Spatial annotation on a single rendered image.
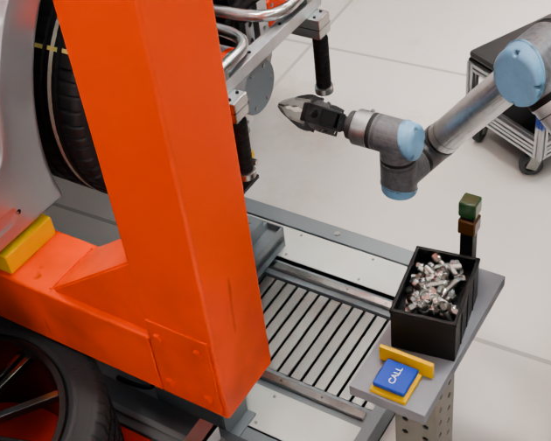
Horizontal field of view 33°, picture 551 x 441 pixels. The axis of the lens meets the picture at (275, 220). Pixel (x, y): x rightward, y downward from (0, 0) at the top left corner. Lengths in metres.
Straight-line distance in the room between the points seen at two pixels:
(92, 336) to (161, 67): 0.77
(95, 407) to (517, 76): 1.05
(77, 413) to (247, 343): 0.39
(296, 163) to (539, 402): 1.21
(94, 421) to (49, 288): 0.28
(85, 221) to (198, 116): 1.77
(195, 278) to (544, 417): 1.20
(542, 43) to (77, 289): 1.01
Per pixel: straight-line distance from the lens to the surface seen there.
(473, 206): 2.03
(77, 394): 1.99
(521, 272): 2.83
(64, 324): 1.99
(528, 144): 3.07
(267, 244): 2.69
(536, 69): 1.84
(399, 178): 2.30
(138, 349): 1.86
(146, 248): 1.60
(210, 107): 1.45
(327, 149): 3.28
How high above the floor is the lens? 2.00
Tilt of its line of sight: 41 degrees down
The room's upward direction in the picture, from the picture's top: 8 degrees counter-clockwise
